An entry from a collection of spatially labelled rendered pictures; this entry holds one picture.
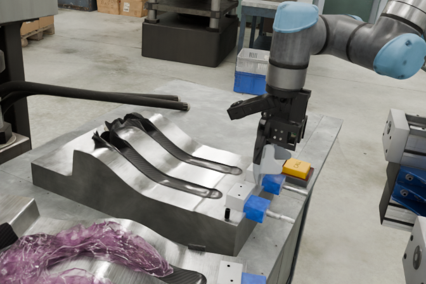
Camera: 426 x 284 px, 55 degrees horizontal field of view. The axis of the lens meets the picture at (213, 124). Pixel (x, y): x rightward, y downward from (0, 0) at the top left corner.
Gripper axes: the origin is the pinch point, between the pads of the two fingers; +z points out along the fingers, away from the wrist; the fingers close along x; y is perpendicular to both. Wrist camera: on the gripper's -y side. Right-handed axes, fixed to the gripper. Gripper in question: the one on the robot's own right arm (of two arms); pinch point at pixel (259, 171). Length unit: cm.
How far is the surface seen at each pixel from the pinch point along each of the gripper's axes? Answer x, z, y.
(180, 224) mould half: -17.7, 5.9, -9.0
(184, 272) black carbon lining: -28.7, 5.5, -2.1
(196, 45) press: 341, 68, -186
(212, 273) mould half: -26.9, 5.2, 2.0
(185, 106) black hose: 41, 8, -40
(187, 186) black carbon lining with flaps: -9.9, 2.7, -12.1
